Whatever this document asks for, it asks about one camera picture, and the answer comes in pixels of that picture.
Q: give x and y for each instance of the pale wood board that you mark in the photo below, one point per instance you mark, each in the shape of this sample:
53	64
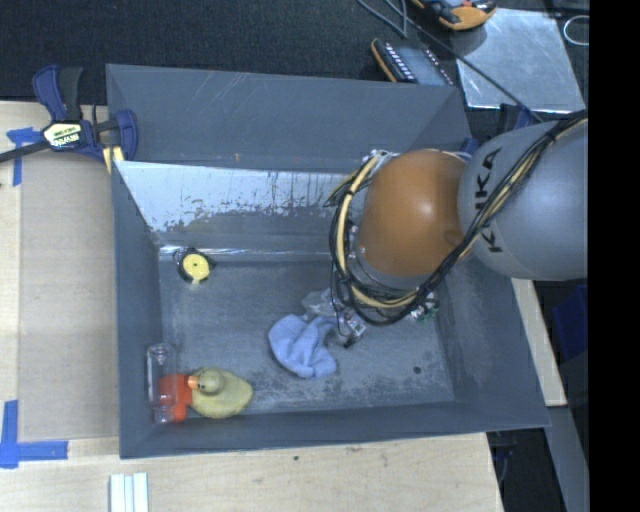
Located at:
65	300

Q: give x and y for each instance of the clear bottle with orange band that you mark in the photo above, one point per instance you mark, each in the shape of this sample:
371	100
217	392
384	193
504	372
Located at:
167	392

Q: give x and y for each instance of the yellow and black round disc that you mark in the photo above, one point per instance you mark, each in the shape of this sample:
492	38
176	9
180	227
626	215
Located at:
195	265

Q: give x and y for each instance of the grey metal bin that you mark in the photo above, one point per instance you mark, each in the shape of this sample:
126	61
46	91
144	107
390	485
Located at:
235	310

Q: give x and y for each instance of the light blue cloth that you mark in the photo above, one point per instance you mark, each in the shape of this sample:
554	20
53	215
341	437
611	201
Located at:
300	350

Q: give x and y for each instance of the yellow toy duck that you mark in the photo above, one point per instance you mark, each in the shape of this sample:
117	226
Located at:
222	397

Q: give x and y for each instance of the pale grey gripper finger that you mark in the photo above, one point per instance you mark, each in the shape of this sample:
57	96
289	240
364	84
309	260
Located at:
316	303
354	333

